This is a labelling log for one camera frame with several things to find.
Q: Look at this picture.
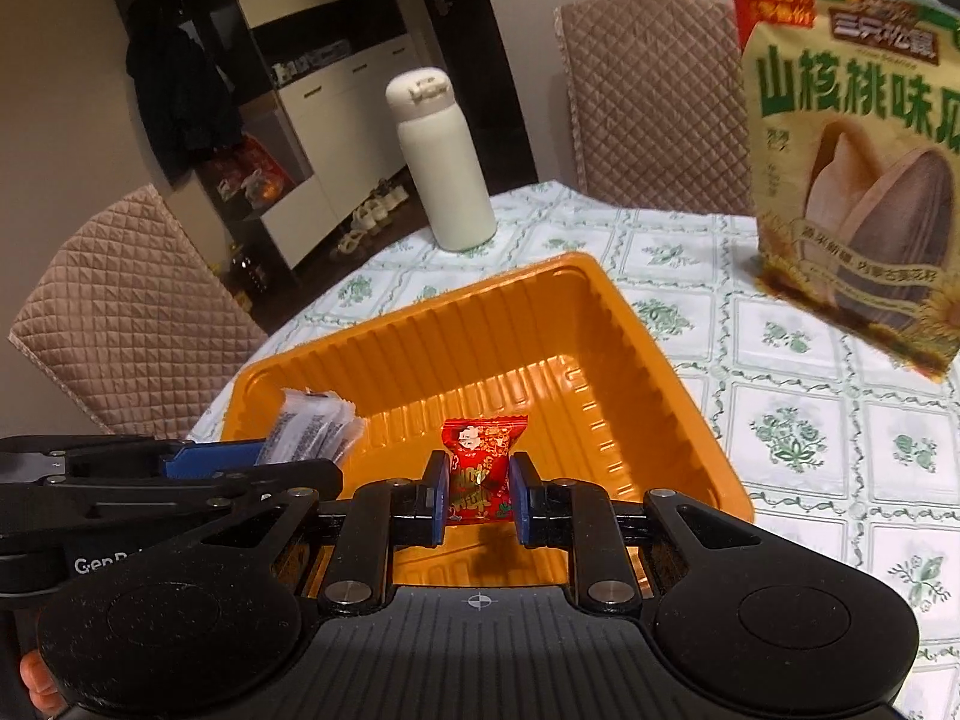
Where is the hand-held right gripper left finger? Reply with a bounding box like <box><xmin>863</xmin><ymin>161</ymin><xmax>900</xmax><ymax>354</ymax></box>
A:
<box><xmin>191</xmin><ymin>452</ymin><xmax>451</xmax><ymax>617</ymax></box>

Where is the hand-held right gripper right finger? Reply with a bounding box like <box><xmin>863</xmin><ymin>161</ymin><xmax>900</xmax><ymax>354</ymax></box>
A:
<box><xmin>511</xmin><ymin>452</ymin><xmax>758</xmax><ymax>616</ymax></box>

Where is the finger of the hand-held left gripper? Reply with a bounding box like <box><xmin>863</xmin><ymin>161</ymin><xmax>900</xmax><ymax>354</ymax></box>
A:
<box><xmin>0</xmin><ymin>435</ymin><xmax>260</xmax><ymax>500</ymax></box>
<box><xmin>0</xmin><ymin>461</ymin><xmax>344</xmax><ymax>541</ymax></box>

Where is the white snack packet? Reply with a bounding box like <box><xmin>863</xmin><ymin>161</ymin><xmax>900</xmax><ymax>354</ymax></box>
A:
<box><xmin>253</xmin><ymin>388</ymin><xmax>366</xmax><ymax>467</ymax></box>

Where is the red patterned candy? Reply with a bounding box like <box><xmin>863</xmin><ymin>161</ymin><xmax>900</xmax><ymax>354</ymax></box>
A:
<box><xmin>440</xmin><ymin>418</ymin><xmax>530</xmax><ymax>524</ymax></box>

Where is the orange plastic tray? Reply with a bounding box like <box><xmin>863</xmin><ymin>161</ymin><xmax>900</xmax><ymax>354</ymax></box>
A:
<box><xmin>220</xmin><ymin>251</ymin><xmax>755</xmax><ymax>590</ymax></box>

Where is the person's left hand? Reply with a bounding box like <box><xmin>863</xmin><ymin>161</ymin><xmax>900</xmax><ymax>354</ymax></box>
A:
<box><xmin>19</xmin><ymin>649</ymin><xmax>68</xmax><ymax>717</ymax></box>

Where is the beige quilted chair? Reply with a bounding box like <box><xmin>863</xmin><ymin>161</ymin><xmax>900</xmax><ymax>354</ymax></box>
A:
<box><xmin>7</xmin><ymin>184</ymin><xmax>271</xmax><ymax>437</ymax></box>

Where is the row of white slippers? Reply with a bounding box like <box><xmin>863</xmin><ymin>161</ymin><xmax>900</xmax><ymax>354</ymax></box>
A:
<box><xmin>334</xmin><ymin>178</ymin><xmax>411</xmax><ymax>256</ymax></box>

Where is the red gift bag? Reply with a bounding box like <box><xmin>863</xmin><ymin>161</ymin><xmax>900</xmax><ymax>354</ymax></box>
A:
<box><xmin>201</xmin><ymin>133</ymin><xmax>292</xmax><ymax>209</ymax></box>

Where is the white thermos bottle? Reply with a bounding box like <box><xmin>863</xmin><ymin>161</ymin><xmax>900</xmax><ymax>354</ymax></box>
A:
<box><xmin>385</xmin><ymin>67</ymin><xmax>497</xmax><ymax>252</ymax></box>

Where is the black and white cabinet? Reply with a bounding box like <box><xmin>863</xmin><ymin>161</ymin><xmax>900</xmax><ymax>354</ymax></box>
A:
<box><xmin>107</xmin><ymin>0</ymin><xmax>422</xmax><ymax>275</ymax></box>

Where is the black hanging jacket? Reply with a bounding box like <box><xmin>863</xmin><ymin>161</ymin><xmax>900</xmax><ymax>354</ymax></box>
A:
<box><xmin>124</xmin><ymin>0</ymin><xmax>245</xmax><ymax>167</ymax></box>

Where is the quilted chair back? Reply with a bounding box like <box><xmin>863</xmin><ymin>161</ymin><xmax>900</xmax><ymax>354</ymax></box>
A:
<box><xmin>555</xmin><ymin>0</ymin><xmax>760</xmax><ymax>216</ymax></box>

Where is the dark door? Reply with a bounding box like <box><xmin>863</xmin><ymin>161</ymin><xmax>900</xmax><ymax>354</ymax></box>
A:
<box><xmin>401</xmin><ymin>0</ymin><xmax>539</xmax><ymax>197</ymax></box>

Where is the green sunflower seed bag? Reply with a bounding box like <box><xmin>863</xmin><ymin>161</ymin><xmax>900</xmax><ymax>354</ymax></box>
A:
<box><xmin>730</xmin><ymin>0</ymin><xmax>960</xmax><ymax>376</ymax></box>

